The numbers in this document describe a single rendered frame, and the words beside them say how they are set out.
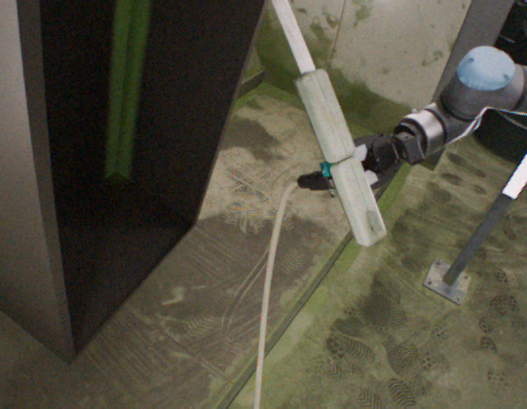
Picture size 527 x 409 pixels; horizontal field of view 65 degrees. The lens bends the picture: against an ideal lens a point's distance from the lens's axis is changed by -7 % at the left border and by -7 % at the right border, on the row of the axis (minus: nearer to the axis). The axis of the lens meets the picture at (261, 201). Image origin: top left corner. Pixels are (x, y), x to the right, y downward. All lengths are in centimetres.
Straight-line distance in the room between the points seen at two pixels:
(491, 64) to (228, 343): 131
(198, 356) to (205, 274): 38
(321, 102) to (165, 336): 122
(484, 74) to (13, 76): 71
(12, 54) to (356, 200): 53
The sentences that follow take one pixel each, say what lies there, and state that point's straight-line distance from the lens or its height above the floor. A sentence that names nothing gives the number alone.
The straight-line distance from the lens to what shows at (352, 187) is 73.
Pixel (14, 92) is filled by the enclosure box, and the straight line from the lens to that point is 51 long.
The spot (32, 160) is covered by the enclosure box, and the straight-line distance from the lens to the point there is 57.
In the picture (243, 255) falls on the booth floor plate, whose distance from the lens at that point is 195.
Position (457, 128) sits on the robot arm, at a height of 114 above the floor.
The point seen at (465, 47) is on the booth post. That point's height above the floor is 78.
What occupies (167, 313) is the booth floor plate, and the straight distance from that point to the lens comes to 178.
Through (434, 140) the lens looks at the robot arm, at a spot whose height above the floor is 113.
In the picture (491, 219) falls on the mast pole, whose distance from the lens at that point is 192.
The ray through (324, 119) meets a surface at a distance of 72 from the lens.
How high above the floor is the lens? 157
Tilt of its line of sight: 44 degrees down
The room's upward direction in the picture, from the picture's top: 10 degrees clockwise
